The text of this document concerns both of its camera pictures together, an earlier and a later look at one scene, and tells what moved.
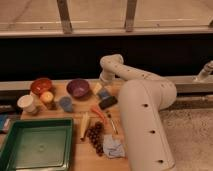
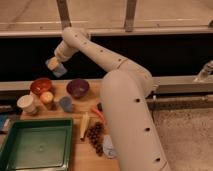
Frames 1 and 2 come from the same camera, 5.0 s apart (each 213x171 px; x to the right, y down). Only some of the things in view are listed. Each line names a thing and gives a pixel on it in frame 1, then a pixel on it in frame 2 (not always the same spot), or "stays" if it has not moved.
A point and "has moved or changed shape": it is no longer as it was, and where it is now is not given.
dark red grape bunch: x=95 y=134 stays
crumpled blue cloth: x=112 y=147 stays
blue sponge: x=104 y=93 has moved or changed shape
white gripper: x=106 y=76 -> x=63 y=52
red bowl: x=41 y=85 stays
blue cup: x=66 y=103 stays
